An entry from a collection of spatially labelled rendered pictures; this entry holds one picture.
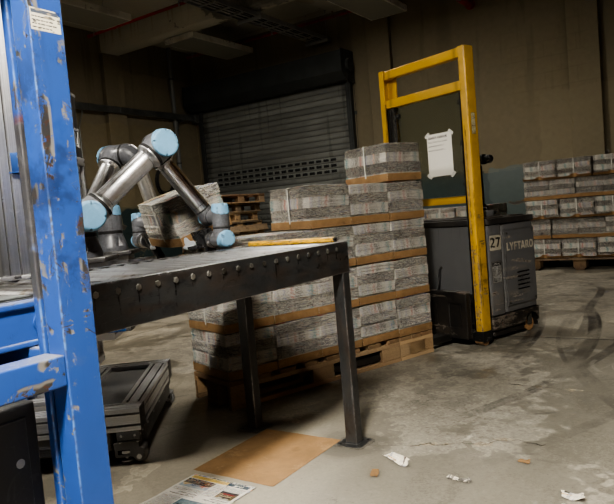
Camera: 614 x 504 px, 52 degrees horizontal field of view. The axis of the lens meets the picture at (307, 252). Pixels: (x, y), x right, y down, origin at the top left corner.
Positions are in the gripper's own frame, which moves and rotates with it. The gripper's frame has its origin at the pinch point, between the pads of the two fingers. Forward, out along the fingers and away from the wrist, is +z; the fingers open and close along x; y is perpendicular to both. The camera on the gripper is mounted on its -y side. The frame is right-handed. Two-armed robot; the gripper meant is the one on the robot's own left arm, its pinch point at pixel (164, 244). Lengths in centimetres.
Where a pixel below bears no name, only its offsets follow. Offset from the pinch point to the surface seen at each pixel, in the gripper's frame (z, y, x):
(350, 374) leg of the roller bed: 121, -56, -1
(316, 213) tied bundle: 41, -14, 69
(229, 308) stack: 42, -34, 0
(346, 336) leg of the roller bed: 120, -42, 4
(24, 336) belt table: 170, 28, -105
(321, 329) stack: 42, -72, 45
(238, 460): 98, -70, -48
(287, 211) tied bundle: 21, -11, 65
